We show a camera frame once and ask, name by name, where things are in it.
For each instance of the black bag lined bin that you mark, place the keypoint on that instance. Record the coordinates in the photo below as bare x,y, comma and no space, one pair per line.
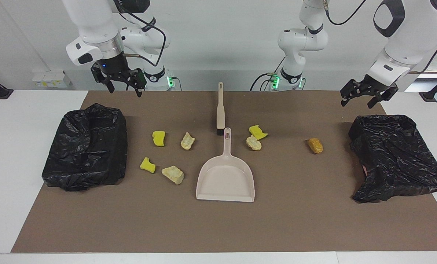
83,154
394,161

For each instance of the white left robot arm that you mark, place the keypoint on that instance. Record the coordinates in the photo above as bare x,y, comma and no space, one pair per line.
405,40

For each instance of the orange sponge piece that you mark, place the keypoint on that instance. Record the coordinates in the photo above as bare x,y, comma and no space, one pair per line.
315,146

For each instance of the notched yellow sponge piece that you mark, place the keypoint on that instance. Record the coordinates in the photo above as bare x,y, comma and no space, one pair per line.
147,165

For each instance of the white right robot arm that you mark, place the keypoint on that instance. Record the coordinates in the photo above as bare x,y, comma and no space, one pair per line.
90,22

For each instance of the brown table mat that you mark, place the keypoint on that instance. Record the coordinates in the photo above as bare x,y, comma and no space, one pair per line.
218,223

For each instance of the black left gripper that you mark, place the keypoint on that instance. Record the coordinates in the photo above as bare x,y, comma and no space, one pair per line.
368,87

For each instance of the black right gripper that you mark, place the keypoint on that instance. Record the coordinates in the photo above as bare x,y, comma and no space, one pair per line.
112,69

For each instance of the white wall socket box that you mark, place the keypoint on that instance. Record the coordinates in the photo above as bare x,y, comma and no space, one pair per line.
51,79

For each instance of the large pale foam chunk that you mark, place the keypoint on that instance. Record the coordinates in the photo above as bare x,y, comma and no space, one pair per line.
173,175

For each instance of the beige hand brush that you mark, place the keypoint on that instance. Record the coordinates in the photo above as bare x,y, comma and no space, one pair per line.
220,113

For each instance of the beige plastic dustpan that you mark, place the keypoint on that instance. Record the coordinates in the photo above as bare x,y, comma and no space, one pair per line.
226,183

